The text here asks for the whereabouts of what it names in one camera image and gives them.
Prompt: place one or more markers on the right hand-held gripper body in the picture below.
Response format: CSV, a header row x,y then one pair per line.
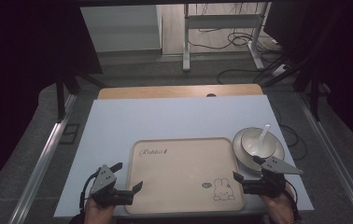
x,y
271,182

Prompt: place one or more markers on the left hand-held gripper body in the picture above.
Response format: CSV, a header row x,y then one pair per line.
x,y
104,182

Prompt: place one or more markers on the grey bowl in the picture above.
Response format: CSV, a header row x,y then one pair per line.
x,y
239,158

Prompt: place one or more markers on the white bowl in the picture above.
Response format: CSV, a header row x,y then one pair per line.
x,y
251,137

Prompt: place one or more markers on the person's right hand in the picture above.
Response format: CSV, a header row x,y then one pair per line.
x,y
279,209

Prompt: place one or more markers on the person's left hand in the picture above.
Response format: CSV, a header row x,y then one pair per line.
x,y
96,213

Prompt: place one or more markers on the white spoon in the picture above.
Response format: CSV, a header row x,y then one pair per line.
x,y
263,134

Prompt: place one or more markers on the beige tray with rabbit drawing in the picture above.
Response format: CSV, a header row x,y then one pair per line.
x,y
180,180

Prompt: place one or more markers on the white table cover sheet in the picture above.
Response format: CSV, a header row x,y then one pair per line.
x,y
165,119

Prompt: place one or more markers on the black stand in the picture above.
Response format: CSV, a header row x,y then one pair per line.
x,y
61,96
314,96

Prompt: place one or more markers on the wooden table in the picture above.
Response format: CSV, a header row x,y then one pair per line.
x,y
165,91

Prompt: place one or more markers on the white power strip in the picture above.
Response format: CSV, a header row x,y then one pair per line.
x,y
279,70

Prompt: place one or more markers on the dark curtain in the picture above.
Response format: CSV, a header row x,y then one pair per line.
x,y
16,77
349,62

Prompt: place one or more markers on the black floor bracket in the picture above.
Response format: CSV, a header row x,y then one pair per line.
x,y
70,133

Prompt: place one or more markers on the metal floor rail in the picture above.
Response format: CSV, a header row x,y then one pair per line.
x,y
40,165
336,161

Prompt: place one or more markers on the white desk frame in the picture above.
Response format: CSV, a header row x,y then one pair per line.
x,y
224,21

